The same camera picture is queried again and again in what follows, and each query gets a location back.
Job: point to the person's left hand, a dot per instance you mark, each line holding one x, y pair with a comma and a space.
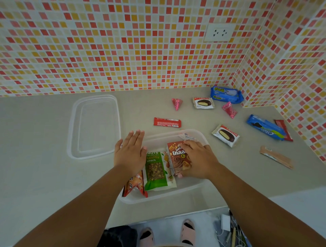
130, 157

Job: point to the person's right hand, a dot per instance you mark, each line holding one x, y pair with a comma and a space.
201, 162

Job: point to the person's left little finger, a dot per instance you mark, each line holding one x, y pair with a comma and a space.
118, 145

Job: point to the person's left thumb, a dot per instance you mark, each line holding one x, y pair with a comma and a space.
144, 152

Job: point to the person's left middle finger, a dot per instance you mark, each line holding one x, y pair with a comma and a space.
135, 140

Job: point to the person's right thumb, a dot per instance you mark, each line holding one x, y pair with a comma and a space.
185, 173

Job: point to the brown chocolate snack box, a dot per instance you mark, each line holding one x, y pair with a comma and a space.
175, 159

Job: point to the person's left forearm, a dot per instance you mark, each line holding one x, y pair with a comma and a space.
84, 213

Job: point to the person's right forearm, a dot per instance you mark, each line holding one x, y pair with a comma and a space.
259, 211

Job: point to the clear plastic container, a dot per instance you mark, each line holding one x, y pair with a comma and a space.
178, 188

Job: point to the green nut snack packet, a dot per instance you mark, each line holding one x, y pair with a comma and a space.
155, 173

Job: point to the clear plastic container lid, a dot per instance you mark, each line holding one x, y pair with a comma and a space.
94, 127

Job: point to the orange snack packet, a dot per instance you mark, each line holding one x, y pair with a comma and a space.
133, 184

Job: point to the red wafer bar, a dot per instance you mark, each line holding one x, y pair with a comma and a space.
167, 122
284, 128

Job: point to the small white wrapped snack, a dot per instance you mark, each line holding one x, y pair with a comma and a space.
189, 137

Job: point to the pink triangular candy packet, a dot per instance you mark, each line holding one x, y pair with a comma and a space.
176, 103
229, 110

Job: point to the white chocolate pie packet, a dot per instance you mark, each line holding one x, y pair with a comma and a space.
203, 103
226, 135

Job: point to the pink right slipper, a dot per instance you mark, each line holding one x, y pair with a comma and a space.
187, 231

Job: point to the pink slipper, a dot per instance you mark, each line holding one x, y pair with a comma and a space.
187, 231
146, 238

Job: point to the white charger plug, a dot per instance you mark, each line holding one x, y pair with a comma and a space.
225, 222

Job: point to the pink left slipper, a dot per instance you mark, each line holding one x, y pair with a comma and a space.
146, 238

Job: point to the blue cream cookie pack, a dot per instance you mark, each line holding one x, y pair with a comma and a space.
226, 94

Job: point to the black bag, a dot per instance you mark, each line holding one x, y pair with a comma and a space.
117, 236

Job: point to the brown stick snack packet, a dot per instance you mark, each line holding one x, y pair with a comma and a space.
276, 157

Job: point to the blue sandwich cookie roll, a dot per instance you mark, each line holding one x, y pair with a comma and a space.
266, 127

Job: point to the white wall socket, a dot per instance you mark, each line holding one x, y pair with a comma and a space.
219, 32

